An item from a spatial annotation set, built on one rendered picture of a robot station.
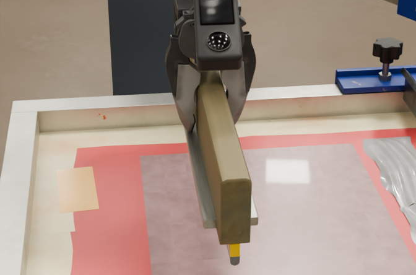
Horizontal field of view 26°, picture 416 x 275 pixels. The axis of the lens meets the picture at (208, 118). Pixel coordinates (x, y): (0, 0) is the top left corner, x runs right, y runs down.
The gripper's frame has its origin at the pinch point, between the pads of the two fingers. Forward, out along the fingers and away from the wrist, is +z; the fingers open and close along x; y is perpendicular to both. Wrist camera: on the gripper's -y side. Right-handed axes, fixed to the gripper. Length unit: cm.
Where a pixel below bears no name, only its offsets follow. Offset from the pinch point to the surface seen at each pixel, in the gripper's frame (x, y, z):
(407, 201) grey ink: -25.0, 0.7, 13.1
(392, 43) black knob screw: -30.2, 27.3, 3.2
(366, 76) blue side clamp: -27.2, 28.6, 9.1
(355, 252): -16.0, -8.4, 13.5
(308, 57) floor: -73, 255, 111
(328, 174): -16.9, 8.9, 13.6
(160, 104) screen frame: 4.3, 25.2, 10.2
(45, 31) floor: 40, 298, 111
